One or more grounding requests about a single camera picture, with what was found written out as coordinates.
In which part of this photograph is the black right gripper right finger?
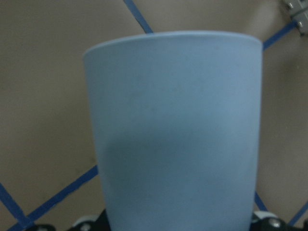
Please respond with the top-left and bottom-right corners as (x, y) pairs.
(250, 211), (308, 231)

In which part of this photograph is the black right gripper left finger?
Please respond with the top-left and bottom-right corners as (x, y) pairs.
(31, 210), (110, 231)

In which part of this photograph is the aluminium frame post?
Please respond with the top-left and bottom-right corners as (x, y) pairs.
(282, 0), (308, 36)

